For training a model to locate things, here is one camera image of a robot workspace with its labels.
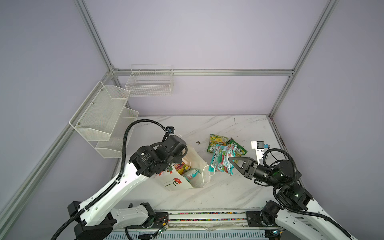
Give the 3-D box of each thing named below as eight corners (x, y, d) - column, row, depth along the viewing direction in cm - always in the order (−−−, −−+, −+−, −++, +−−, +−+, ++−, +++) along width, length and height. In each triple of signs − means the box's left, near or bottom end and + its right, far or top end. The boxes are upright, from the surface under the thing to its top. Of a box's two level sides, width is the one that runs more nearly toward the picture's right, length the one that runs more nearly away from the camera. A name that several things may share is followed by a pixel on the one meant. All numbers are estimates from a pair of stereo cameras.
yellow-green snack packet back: (206, 152, 101) (207, 149, 99) (209, 136, 110) (210, 133, 108) (226, 155, 99) (227, 153, 97) (227, 139, 108) (228, 136, 106)
